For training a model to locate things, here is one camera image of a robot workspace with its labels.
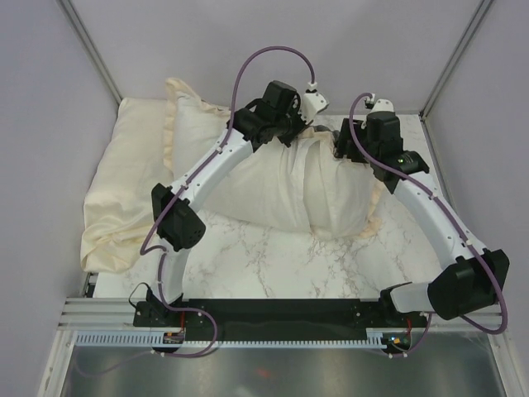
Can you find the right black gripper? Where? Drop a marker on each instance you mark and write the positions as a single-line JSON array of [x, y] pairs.
[[343, 137]]

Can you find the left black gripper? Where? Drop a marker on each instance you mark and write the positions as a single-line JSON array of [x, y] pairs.
[[294, 112]]

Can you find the white ruffled pillowcase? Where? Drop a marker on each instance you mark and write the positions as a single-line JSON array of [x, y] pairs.
[[301, 188]]

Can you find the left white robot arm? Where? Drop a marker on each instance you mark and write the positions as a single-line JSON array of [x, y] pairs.
[[177, 227]]

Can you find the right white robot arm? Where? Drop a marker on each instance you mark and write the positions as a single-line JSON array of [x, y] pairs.
[[472, 276]]

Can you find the cream yellow pillow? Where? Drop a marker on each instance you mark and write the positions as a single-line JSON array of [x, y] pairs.
[[117, 208]]

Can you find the shiny metal sheet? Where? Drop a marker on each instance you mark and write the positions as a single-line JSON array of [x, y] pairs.
[[444, 366]]

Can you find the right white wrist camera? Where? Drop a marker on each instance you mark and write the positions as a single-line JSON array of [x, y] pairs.
[[375, 104]]

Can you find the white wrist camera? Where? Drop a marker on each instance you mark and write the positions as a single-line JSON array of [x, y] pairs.
[[375, 104], [312, 103]]

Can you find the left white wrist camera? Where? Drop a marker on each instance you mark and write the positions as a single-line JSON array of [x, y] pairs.
[[312, 103]]

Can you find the right aluminium corner post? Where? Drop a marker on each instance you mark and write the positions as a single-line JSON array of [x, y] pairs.
[[469, 33]]

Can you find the aluminium corner post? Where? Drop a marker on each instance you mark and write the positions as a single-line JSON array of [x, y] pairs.
[[469, 33], [89, 47]]

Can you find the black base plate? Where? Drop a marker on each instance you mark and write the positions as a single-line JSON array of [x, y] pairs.
[[296, 319]]

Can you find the left aluminium corner post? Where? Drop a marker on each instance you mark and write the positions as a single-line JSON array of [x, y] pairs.
[[89, 47]]

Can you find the aluminium frame rail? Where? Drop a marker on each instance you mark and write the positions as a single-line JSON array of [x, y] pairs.
[[117, 314]]

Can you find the white slotted cable duct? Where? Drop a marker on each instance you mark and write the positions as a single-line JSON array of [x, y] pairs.
[[159, 339]]

